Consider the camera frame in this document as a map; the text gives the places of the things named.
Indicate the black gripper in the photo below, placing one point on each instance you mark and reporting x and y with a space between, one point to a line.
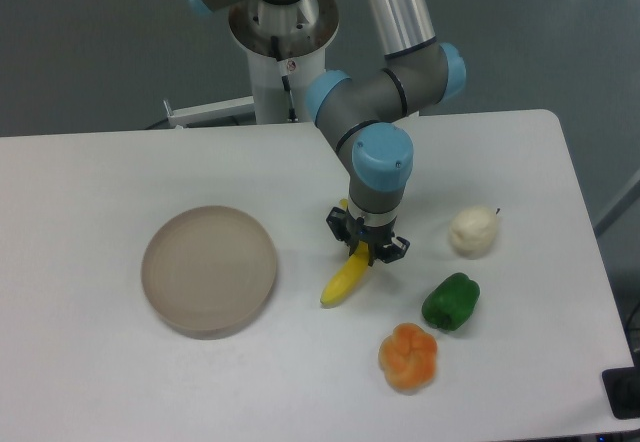
376 230

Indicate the yellow banana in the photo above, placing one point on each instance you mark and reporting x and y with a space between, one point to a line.
346 279

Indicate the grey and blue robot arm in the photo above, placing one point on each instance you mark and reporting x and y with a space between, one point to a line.
358 119

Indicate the white garlic bulb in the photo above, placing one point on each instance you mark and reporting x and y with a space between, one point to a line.
472 232

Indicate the green bell pepper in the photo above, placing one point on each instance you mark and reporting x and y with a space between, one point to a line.
451 303

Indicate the peeled orange mandarin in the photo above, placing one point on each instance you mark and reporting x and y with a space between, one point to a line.
408 358

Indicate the beige round plate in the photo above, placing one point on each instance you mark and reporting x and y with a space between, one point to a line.
208 272

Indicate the black device at table edge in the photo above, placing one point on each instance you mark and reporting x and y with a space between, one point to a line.
622 389

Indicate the white left bracket bar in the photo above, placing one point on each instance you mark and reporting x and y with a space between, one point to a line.
238 111

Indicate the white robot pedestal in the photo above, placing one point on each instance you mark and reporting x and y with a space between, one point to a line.
285 46

